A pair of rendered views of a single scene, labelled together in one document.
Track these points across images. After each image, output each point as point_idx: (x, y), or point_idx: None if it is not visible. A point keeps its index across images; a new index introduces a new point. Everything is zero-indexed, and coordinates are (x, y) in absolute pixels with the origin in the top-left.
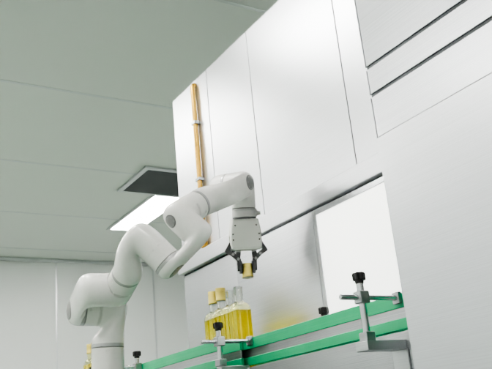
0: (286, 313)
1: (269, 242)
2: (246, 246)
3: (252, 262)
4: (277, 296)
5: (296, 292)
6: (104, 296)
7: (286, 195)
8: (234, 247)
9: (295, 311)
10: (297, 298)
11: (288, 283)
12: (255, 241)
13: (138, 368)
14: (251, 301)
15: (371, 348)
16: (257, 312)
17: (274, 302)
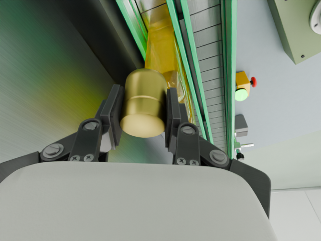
0: (71, 58)
1: None
2: (135, 181)
3: (117, 125)
4: (76, 105)
5: (5, 34)
6: None
7: None
8: (232, 184)
9: (43, 25)
10: (12, 22)
11: (23, 85)
12: (28, 225)
13: (236, 143)
14: (128, 158)
15: None
16: (123, 134)
17: (88, 106)
